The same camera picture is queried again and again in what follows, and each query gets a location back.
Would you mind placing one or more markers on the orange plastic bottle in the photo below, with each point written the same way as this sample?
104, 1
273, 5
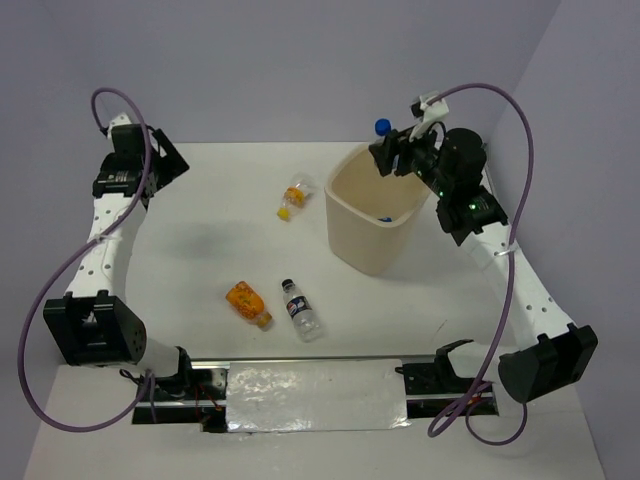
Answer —
249, 305

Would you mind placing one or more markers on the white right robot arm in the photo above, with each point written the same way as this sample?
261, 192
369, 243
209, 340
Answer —
552, 351

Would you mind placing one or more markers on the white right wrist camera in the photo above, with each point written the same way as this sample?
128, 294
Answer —
426, 111

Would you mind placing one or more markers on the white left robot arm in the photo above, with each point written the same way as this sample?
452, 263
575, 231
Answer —
92, 324

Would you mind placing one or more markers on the clear Pepsi bottle black cap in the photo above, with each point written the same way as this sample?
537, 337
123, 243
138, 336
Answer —
302, 315

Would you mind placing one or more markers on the beige plastic bin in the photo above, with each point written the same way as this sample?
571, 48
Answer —
370, 217

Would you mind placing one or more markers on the black base rail with foil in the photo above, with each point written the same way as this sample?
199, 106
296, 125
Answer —
308, 395

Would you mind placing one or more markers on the clear bottle yellow cap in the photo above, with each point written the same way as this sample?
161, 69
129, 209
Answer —
300, 191

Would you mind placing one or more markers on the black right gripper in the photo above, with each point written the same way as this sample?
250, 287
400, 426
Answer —
384, 154

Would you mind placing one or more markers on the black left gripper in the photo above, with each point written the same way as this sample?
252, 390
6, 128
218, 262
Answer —
171, 165

